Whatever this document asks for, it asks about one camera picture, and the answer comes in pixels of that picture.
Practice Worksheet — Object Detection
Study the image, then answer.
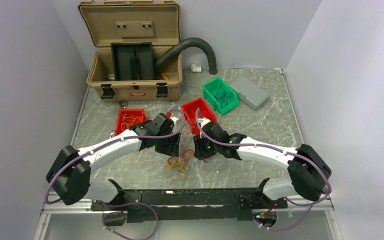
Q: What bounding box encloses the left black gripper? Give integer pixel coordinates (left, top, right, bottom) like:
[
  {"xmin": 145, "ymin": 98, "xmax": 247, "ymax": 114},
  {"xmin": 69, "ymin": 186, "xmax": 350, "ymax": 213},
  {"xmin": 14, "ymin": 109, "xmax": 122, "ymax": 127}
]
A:
[{"xmin": 154, "ymin": 129, "xmax": 181, "ymax": 157}]

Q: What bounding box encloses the coloured wire bundle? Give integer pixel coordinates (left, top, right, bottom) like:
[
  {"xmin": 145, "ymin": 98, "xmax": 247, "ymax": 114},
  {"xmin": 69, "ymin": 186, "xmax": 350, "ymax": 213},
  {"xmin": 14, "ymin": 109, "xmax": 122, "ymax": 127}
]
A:
[{"xmin": 164, "ymin": 148, "xmax": 196, "ymax": 181}]

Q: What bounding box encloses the yellow wire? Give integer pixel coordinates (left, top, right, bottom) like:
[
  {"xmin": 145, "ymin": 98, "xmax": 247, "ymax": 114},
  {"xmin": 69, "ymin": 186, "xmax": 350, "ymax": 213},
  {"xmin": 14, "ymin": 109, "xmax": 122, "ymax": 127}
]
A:
[{"xmin": 120, "ymin": 113, "xmax": 145, "ymax": 131}]

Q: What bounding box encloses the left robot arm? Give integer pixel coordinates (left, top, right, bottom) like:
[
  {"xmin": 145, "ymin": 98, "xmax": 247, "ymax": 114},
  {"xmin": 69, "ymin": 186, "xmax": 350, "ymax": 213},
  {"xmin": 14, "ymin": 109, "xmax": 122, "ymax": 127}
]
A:
[{"xmin": 44, "ymin": 113, "xmax": 186, "ymax": 210}]

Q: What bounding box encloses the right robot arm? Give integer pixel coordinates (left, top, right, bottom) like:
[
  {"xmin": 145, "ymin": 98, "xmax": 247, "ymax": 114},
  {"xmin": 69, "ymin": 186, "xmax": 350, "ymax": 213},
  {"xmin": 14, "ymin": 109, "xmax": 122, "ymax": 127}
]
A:
[{"xmin": 193, "ymin": 118, "xmax": 332, "ymax": 208}]

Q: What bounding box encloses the right red plastic bin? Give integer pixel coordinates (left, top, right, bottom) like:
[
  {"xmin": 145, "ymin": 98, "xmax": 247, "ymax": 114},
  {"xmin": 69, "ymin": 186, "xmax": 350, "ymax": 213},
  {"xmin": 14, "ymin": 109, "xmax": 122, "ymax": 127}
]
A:
[{"xmin": 180, "ymin": 97, "xmax": 217, "ymax": 135}]

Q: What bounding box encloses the red plastic bin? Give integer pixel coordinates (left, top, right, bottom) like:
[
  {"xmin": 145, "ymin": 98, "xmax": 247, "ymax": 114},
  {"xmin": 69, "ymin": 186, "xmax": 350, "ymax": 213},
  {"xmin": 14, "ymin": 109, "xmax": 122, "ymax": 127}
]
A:
[
  {"xmin": 115, "ymin": 108, "xmax": 146, "ymax": 136},
  {"xmin": 180, "ymin": 97, "xmax": 217, "ymax": 135}
]

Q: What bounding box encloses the left red plastic bin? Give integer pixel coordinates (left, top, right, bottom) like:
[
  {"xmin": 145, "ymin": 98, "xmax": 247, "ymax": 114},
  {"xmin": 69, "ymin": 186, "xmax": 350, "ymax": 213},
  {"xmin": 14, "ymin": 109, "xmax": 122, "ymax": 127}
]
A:
[{"xmin": 115, "ymin": 108, "xmax": 146, "ymax": 136}]

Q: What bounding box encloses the yellow item in toolbox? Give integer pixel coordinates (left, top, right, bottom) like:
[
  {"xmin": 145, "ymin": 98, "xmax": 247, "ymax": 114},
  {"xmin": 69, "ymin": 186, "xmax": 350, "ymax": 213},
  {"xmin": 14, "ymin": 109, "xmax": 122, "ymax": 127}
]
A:
[{"xmin": 161, "ymin": 73, "xmax": 169, "ymax": 80}]

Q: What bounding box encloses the silver wrench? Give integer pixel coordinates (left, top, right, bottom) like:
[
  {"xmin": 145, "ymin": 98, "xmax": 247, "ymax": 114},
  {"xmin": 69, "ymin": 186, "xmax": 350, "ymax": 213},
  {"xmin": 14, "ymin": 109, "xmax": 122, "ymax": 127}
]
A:
[{"xmin": 109, "ymin": 100, "xmax": 129, "ymax": 139}]

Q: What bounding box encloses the green plastic bin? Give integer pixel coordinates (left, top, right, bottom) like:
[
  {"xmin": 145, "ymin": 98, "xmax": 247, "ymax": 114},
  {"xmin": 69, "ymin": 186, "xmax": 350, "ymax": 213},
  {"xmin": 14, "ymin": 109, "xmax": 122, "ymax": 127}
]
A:
[{"xmin": 201, "ymin": 77, "xmax": 239, "ymax": 115}]

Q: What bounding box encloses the white pipe fitting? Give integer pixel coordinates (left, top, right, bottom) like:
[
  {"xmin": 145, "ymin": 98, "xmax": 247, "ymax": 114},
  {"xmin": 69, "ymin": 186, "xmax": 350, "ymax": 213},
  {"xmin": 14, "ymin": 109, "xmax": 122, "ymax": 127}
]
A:
[{"xmin": 190, "ymin": 64, "xmax": 202, "ymax": 73}]

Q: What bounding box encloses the black toolbox tray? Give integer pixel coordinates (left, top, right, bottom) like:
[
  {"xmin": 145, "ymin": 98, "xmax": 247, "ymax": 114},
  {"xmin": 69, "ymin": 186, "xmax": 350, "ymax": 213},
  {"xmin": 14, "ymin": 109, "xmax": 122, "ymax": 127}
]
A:
[{"xmin": 110, "ymin": 42, "xmax": 154, "ymax": 81}]

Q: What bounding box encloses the grey plastic case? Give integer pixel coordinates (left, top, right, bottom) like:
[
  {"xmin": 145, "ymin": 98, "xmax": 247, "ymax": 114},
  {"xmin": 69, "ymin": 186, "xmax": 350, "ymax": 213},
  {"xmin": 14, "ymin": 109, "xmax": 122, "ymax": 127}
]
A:
[{"xmin": 229, "ymin": 76, "xmax": 269, "ymax": 110}]

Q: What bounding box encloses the tan plastic toolbox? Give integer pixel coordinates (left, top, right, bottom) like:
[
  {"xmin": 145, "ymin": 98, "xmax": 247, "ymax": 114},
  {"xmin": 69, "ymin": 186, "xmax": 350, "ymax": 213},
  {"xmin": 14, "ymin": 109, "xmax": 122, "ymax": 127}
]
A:
[{"xmin": 78, "ymin": 0, "xmax": 183, "ymax": 102}]

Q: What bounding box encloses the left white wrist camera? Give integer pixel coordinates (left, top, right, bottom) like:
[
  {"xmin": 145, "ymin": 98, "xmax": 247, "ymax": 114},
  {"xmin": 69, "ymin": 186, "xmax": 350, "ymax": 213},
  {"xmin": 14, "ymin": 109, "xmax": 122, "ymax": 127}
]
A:
[{"xmin": 166, "ymin": 111, "xmax": 182, "ymax": 129}]

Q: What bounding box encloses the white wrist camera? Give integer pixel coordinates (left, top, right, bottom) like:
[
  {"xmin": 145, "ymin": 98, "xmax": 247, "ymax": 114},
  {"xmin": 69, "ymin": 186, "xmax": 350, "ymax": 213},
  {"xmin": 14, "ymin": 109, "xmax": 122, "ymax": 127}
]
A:
[
  {"xmin": 166, "ymin": 111, "xmax": 182, "ymax": 129},
  {"xmin": 196, "ymin": 117, "xmax": 211, "ymax": 129}
]

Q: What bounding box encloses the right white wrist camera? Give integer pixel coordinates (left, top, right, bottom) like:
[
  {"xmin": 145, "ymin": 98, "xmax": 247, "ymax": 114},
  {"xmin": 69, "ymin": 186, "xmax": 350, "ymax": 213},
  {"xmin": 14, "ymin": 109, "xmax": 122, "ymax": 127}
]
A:
[{"xmin": 196, "ymin": 117, "xmax": 211, "ymax": 129}]

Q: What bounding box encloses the black corrugated hose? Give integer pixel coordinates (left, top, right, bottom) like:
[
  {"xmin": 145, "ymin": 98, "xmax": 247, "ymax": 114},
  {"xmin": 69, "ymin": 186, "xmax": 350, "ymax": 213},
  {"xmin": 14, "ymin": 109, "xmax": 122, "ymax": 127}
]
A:
[{"xmin": 155, "ymin": 37, "xmax": 219, "ymax": 76}]

